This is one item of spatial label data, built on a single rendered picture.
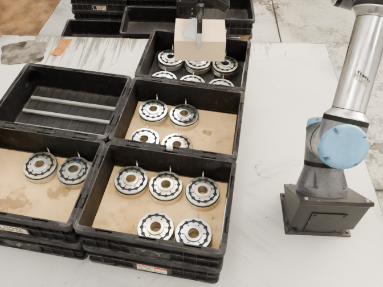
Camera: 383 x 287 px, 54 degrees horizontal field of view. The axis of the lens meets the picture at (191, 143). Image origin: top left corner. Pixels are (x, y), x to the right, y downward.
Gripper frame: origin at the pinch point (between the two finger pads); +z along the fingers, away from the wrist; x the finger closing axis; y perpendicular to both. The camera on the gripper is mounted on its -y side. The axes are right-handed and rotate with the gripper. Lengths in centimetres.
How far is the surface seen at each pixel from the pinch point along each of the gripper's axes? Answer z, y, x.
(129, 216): 27, 20, 51
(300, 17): 111, -89, -188
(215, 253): 17, -5, 66
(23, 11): 109, 149, -186
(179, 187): 23.5, 5.2, 42.5
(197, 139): 26.7, 0.0, 21.2
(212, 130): 26.8, -5.4, 16.9
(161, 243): 17, 9, 64
